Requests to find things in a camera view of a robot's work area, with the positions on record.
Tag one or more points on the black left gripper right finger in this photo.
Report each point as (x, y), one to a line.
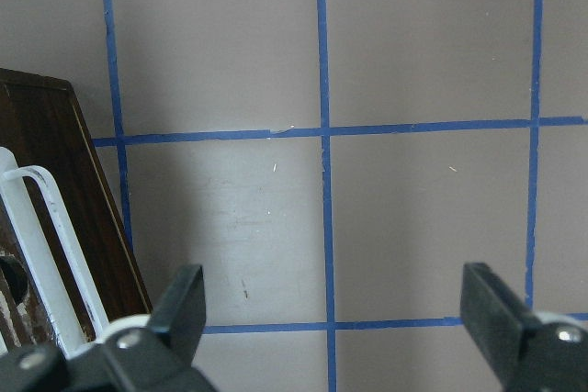
(527, 350)

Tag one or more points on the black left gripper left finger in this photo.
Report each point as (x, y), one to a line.
(156, 356)

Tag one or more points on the white metal drawer handle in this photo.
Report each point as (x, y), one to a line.
(65, 326)

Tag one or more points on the dark wooden drawer cabinet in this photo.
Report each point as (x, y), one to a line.
(43, 124)

